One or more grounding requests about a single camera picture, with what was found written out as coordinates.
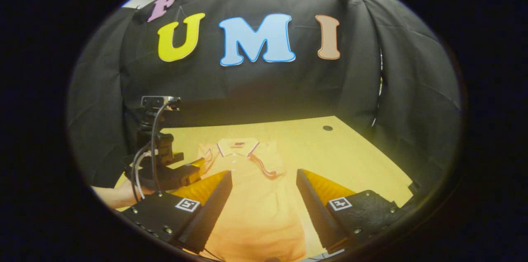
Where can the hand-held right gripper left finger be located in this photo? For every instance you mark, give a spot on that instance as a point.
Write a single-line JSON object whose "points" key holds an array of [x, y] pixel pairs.
{"points": [[212, 216]]}

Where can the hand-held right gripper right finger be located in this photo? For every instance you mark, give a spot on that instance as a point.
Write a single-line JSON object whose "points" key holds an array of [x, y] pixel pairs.
{"points": [[317, 216]]}

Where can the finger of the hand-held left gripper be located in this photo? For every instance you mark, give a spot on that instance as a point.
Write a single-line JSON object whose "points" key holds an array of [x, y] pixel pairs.
{"points": [[196, 171]]}

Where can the orange T-shirt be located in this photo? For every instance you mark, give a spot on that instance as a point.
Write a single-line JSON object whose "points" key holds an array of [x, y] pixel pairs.
{"points": [[255, 212]]}

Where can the black backdrop cloth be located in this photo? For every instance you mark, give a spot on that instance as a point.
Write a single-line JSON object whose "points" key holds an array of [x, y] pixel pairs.
{"points": [[268, 88]]}

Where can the black table edge bracket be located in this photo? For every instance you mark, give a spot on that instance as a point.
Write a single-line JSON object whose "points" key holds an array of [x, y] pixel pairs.
{"points": [[414, 189]]}

